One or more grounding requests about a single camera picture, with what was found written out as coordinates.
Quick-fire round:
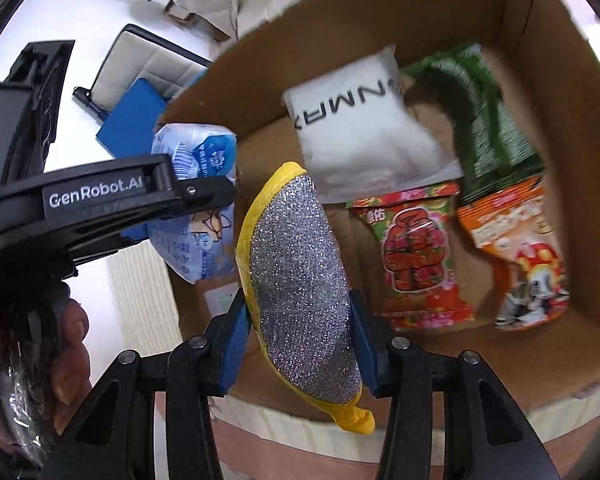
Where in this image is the blue folder board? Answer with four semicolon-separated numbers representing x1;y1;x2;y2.
96;78;166;158

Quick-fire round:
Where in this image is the white cushioned side chair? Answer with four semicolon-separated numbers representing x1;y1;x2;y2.
72;24;211;122

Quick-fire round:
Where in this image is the light blue tissue pack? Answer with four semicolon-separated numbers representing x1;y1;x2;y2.
147;121;240;286

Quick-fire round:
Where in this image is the yellow silver sponge pouch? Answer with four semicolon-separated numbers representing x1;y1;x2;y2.
235;162;376;436

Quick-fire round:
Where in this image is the brown cardboard box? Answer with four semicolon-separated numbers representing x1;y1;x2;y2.
157;0;600;413

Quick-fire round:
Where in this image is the green snack bag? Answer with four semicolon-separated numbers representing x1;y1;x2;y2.
401;44;545;205

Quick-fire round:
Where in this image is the white soft pillow pack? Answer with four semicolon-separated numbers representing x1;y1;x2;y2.
283;46;463;204

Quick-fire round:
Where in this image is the person's left hand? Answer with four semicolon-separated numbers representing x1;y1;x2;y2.
0;281;70;469

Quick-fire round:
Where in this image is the red floral snack bag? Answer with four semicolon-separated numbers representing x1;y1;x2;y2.
346;180;474;333

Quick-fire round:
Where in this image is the orange snack bag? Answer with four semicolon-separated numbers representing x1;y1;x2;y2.
456;176;570;332

